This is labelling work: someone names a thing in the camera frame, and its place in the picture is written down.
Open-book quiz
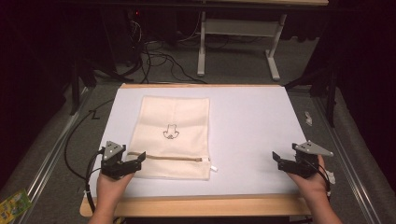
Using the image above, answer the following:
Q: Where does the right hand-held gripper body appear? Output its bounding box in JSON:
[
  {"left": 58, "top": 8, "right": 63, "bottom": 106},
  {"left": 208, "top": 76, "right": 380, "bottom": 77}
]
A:
[{"left": 291, "top": 140, "right": 334, "bottom": 179}]

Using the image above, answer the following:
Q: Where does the yellow green printed packet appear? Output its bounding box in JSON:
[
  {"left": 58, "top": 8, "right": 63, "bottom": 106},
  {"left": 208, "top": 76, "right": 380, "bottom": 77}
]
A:
[{"left": 0, "top": 188, "right": 34, "bottom": 224}]

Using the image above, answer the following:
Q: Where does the cream cloth zipper bag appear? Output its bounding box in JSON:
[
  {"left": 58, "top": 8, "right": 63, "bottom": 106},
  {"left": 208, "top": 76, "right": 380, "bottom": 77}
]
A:
[{"left": 126, "top": 94, "right": 219, "bottom": 181}]

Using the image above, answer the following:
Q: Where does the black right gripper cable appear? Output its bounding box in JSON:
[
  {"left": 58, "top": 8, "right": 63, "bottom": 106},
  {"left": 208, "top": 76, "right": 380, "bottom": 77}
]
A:
[{"left": 311, "top": 161, "right": 332, "bottom": 195}]

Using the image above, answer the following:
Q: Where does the long black floor cable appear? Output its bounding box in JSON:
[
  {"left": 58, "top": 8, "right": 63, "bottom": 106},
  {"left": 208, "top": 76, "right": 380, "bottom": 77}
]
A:
[{"left": 63, "top": 98, "right": 116, "bottom": 181}]

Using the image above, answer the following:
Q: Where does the bundle of black cables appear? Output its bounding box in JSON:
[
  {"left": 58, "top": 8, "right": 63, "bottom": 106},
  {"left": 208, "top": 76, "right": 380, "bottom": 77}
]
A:
[{"left": 124, "top": 18, "right": 209, "bottom": 85}]

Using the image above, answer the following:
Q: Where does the person's right hand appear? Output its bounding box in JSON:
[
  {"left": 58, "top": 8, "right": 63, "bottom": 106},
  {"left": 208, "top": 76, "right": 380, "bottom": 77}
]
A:
[{"left": 286, "top": 155, "right": 331, "bottom": 203}]

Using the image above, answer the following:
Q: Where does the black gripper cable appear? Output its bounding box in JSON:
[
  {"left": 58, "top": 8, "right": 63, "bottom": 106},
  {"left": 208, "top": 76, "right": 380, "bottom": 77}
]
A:
[
  {"left": 84, "top": 148, "right": 106, "bottom": 214},
  {"left": 311, "top": 161, "right": 332, "bottom": 195}
]

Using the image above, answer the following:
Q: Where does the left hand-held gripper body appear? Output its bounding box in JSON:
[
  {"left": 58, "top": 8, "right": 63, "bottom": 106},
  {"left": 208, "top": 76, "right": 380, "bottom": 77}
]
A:
[{"left": 100, "top": 140, "right": 129, "bottom": 180}]

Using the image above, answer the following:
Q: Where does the small white scrap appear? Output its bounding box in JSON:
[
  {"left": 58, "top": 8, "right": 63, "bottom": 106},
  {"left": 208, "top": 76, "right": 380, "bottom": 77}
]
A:
[{"left": 326, "top": 170, "right": 338, "bottom": 185}]

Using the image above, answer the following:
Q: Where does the black metal stand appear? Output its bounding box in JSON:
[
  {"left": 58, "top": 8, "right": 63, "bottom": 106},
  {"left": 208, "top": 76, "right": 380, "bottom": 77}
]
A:
[
  {"left": 282, "top": 59, "right": 340, "bottom": 128},
  {"left": 68, "top": 55, "right": 98, "bottom": 117}
]

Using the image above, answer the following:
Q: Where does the white table mat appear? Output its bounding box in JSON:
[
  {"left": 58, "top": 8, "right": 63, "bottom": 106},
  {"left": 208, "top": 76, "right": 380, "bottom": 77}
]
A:
[{"left": 89, "top": 85, "right": 308, "bottom": 199}]

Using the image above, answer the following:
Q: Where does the person's left hand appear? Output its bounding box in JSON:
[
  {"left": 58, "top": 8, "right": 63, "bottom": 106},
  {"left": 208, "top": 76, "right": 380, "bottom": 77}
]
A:
[{"left": 95, "top": 173, "right": 135, "bottom": 210}]

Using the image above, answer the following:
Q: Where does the white board work surface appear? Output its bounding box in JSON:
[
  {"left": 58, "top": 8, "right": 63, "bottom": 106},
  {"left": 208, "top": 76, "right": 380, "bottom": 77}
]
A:
[{"left": 79, "top": 81, "right": 313, "bottom": 218}]

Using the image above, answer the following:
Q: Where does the white metal desk frame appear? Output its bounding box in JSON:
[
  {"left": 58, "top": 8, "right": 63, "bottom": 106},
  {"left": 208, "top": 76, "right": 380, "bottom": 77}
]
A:
[{"left": 196, "top": 11, "right": 288, "bottom": 82}]

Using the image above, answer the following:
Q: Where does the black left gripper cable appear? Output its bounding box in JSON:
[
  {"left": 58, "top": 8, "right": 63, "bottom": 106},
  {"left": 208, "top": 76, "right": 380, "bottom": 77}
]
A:
[{"left": 84, "top": 148, "right": 106, "bottom": 214}]

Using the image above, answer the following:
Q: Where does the silver metal floor rail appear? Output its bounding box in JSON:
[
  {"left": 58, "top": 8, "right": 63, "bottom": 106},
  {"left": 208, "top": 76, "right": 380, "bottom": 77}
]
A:
[
  {"left": 312, "top": 96, "right": 386, "bottom": 224},
  {"left": 18, "top": 86, "right": 92, "bottom": 224}
]

